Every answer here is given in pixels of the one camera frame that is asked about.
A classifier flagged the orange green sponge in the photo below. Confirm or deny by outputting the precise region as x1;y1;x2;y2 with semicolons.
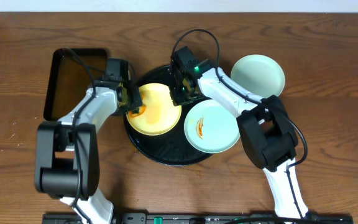
128;105;146;118

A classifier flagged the yellow plate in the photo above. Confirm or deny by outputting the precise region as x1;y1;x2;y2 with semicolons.
126;83;181;136

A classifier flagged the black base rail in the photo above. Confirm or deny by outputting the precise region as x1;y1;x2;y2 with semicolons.
41;212;354;224

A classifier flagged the light green plate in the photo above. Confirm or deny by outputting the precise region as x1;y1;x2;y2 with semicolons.
231;54;285;98
184;100;240;154

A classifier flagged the black rectangular water tray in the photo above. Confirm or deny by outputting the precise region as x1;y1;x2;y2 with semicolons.
44;48;109;121

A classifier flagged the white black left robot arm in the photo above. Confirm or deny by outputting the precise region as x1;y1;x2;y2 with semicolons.
34;80;142;223

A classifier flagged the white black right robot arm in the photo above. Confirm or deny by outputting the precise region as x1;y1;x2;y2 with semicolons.
170;57;308;219

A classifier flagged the black round tray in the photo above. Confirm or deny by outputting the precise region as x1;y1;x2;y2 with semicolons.
124;64;217;167

